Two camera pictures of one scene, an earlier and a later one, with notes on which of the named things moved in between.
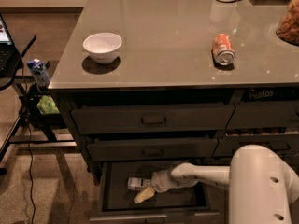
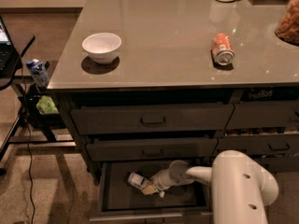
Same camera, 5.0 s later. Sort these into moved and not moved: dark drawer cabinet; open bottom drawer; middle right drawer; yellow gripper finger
Moved: yellow gripper finger
Not moved: dark drawer cabinet; middle right drawer; open bottom drawer
